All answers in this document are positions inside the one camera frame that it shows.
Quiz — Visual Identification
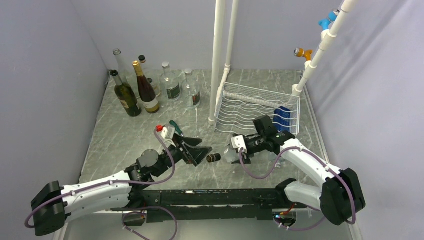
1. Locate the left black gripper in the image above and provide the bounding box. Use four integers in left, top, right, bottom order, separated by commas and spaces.
153, 132, 212, 178

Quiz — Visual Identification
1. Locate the dark bottle black cap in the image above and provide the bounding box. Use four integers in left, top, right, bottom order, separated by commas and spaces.
206, 147, 239, 164

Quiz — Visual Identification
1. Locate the blue labelled water bottle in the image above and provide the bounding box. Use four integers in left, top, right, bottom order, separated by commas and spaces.
272, 105, 292, 168

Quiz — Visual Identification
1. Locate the clear bottle dark green label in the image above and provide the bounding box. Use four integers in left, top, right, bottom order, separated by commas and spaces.
181, 68, 201, 109

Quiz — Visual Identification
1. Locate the clear bottle silver cap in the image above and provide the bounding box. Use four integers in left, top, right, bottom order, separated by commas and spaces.
161, 61, 181, 102

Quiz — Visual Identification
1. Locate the dark bottle gold foil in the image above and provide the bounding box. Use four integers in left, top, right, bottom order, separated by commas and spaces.
132, 60, 160, 114

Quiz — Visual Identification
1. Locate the clear bottle white label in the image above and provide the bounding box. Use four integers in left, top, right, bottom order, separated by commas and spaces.
138, 55, 162, 97

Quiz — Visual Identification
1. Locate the dark bottle grey foil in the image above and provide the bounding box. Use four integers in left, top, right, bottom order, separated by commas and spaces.
110, 70, 142, 117

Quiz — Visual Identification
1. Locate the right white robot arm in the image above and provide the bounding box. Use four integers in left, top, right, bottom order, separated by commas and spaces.
227, 115, 366, 226

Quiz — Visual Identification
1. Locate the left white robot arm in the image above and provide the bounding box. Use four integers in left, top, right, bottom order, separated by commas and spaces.
24, 134, 213, 237

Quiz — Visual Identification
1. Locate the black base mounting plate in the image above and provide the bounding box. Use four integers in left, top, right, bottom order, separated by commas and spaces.
111, 188, 306, 223

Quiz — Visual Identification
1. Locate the orange pipe nozzle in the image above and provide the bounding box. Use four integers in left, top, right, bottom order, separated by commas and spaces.
293, 47, 313, 61

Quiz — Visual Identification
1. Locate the thick white vertical pipe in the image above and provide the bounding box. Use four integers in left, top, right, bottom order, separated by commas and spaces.
208, 0, 226, 126

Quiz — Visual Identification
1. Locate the slanted white pipe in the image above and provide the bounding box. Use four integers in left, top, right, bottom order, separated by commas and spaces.
290, 0, 357, 99

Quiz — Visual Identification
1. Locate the blue pipe nozzle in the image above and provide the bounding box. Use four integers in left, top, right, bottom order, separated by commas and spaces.
318, 9, 340, 31

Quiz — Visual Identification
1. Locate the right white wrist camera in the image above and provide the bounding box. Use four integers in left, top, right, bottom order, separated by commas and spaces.
230, 135, 248, 153

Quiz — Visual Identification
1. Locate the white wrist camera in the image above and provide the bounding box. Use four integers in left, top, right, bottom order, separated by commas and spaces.
155, 124, 176, 140
230, 135, 248, 153

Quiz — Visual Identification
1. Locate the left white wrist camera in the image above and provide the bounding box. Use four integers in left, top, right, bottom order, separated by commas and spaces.
155, 124, 176, 140

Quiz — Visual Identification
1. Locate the green handled screwdriver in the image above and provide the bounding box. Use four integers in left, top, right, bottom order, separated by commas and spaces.
169, 120, 184, 137

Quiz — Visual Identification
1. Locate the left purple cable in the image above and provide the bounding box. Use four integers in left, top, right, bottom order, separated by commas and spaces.
24, 129, 180, 240

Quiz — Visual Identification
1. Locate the purple cable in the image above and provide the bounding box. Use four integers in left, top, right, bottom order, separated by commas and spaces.
238, 146, 358, 232
24, 129, 180, 240

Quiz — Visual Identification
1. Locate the aluminium frame rail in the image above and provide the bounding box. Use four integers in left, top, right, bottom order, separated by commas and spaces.
52, 188, 364, 240

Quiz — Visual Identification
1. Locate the white wire wine rack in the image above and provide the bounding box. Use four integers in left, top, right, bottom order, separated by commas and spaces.
214, 82, 301, 136

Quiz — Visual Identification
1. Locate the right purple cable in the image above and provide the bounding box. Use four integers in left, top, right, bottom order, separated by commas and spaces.
238, 146, 358, 232

